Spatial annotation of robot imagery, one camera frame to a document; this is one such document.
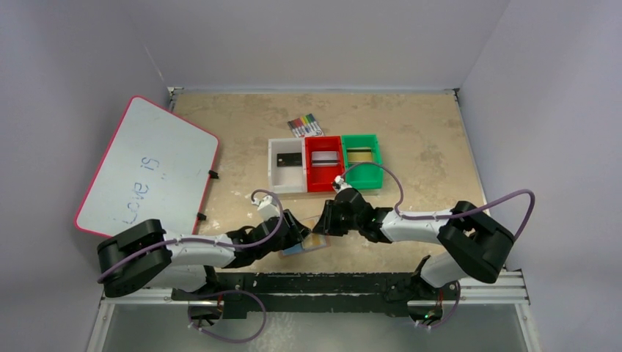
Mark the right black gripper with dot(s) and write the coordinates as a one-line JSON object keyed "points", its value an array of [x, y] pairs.
{"points": [[331, 219]]}

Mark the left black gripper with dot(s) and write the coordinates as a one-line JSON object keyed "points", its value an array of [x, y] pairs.
{"points": [[297, 232]]}

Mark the pink leather card holder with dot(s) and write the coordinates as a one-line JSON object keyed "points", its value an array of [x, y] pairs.
{"points": [[300, 248]]}

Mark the orange credit card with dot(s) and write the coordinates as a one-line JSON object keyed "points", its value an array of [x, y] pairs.
{"points": [[359, 155], [315, 241]]}

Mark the white plastic bin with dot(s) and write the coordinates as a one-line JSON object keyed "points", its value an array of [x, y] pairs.
{"points": [[286, 180]]}

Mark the red plastic bin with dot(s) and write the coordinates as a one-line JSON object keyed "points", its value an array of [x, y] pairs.
{"points": [[319, 179]]}

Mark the green plastic bin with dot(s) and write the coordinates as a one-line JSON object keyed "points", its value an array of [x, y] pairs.
{"points": [[366, 176]]}

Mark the red framed whiteboard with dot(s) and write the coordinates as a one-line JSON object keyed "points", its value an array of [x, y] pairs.
{"points": [[156, 166]]}

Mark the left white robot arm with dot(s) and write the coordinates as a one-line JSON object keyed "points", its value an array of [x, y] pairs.
{"points": [[146, 254]]}

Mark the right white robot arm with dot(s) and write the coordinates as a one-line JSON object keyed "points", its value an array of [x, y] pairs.
{"points": [[475, 244]]}

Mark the silver credit card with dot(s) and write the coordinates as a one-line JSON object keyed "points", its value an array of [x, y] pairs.
{"points": [[324, 158]]}

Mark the black credit card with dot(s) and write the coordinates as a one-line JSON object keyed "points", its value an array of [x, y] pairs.
{"points": [[289, 159]]}

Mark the pack of coloured markers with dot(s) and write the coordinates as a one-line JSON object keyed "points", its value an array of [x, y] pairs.
{"points": [[305, 126]]}

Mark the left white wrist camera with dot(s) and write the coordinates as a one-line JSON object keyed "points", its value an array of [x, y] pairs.
{"points": [[268, 207]]}

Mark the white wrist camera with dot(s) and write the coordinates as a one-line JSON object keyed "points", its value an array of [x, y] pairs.
{"points": [[268, 207], [339, 184]]}

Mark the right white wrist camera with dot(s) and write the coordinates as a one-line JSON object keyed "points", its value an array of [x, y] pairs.
{"points": [[339, 184]]}

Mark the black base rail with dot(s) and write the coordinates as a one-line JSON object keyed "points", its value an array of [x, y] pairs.
{"points": [[394, 294]]}

